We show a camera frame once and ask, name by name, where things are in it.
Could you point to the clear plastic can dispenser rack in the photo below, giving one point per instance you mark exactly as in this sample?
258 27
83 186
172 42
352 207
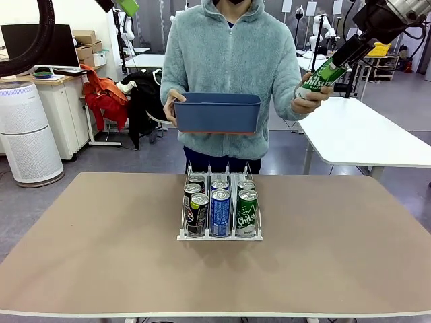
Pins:
219 237

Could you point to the white paper sign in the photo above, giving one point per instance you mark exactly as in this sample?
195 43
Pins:
287 6
337 7
311 8

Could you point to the person in teal fleece jacket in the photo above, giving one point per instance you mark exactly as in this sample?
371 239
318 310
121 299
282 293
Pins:
229 60

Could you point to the red fire extinguisher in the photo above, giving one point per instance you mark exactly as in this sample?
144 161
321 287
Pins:
407 64

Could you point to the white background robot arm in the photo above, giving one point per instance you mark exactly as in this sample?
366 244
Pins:
325 32
127 30

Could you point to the person's left forearm teal sleeve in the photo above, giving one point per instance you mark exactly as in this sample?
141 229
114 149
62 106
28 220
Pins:
286 107

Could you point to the black jacket white trim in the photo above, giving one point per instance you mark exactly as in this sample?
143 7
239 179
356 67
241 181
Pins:
144 97

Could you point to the white side table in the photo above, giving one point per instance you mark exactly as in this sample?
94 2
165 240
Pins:
353 128

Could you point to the person's left hand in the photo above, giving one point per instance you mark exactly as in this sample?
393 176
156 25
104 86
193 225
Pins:
304 106

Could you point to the brown cardboard box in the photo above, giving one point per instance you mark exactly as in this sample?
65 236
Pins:
87 49
84 36

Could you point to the blue drink can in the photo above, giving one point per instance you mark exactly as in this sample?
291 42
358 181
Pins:
220 212
220 184

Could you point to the green bowl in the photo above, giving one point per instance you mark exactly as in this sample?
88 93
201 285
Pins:
42 74

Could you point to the black computer monitor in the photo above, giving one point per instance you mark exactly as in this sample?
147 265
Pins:
64 47

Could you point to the white office desk cabinet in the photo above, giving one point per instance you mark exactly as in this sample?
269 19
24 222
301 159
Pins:
57 111

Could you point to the wooden shelf table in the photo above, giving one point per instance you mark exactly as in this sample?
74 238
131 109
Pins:
384 64

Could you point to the blue plastic bin orange base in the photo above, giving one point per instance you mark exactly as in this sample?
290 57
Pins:
215 114

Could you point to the green Chilsung cider can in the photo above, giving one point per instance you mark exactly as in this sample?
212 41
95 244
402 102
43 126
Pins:
246 184
246 212
320 82

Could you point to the orange jacket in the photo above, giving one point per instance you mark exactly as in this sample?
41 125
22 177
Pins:
104 97

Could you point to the white cylindrical air purifier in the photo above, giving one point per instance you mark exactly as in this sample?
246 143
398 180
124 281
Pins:
30 141

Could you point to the black tripod stand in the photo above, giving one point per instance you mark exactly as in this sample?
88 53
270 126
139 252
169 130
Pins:
314 54
349 91

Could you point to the white storage box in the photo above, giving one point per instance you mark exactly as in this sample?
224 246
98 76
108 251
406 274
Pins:
99 59

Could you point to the person's right hand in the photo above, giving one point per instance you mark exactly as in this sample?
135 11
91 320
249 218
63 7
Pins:
169 109

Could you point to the yellow plastic basket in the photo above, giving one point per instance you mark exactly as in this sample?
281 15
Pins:
384 50

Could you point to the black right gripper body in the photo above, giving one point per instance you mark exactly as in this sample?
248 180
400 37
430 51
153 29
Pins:
372 18

